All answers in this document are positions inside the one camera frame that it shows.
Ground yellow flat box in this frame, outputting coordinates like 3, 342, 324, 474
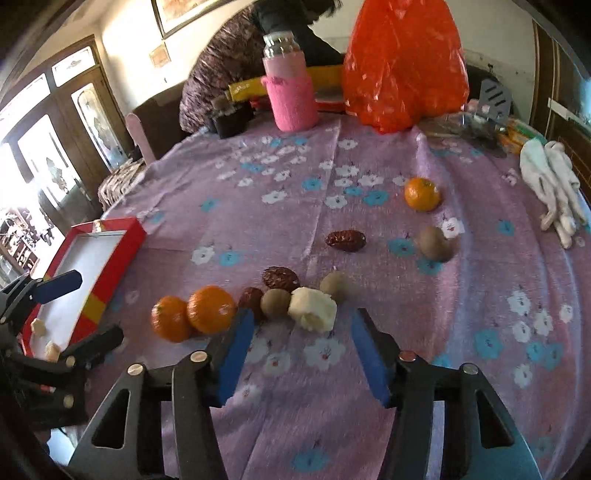
228, 65, 345, 103

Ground pink chair back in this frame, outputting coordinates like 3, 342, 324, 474
126, 113, 157, 164

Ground brown kiwi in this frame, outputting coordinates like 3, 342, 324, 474
419, 225, 455, 263

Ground red cardboard box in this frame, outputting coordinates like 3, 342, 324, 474
21, 217, 147, 358

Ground purple floral tablecloth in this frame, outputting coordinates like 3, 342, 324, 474
21, 108, 591, 480

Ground small wall paper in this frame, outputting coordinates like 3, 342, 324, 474
148, 42, 170, 68

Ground white glove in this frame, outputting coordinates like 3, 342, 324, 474
545, 142, 588, 249
519, 138, 561, 232

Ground green orange snack packet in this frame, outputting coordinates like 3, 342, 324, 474
499, 117, 548, 155

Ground red plastic bag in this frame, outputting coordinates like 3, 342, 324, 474
342, 0, 469, 134

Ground small black box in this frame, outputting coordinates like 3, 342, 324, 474
210, 97, 254, 139

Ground brown longan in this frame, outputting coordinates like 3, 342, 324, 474
320, 271, 354, 304
260, 289, 291, 320

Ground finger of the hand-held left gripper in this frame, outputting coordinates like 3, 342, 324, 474
0, 270, 84, 324
9, 324, 125, 428

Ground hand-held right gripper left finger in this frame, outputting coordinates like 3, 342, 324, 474
67, 307, 256, 480

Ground white lumpy chunk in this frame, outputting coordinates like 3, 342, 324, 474
288, 287, 338, 332

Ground framed wall picture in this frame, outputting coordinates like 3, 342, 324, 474
151, 0, 259, 40

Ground pink sleeved glass bottle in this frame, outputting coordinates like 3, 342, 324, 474
262, 31, 306, 78

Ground wooden glass door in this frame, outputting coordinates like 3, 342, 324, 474
0, 36, 134, 278

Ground red flat box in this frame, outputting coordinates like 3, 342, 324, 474
252, 90, 346, 114

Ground dark brown sofa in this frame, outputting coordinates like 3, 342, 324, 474
131, 85, 195, 160

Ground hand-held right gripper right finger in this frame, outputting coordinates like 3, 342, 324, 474
351, 307, 543, 480

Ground clear plastic bags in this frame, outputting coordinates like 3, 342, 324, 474
422, 111, 502, 149

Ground pink knitted basket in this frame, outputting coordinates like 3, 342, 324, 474
261, 74, 319, 132

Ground printed blanket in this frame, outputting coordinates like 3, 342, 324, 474
98, 159, 148, 214

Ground red jujube date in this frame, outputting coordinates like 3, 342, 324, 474
238, 287, 266, 320
325, 229, 367, 253
262, 266, 300, 292

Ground orange mandarin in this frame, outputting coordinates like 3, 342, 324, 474
404, 177, 441, 212
151, 295, 192, 343
187, 285, 237, 335

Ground wooden dresser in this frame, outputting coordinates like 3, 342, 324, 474
531, 18, 591, 195

